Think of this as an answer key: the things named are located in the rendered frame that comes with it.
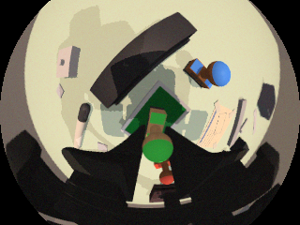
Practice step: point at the white marker with grey cap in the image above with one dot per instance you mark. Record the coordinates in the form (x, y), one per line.
(82, 117)

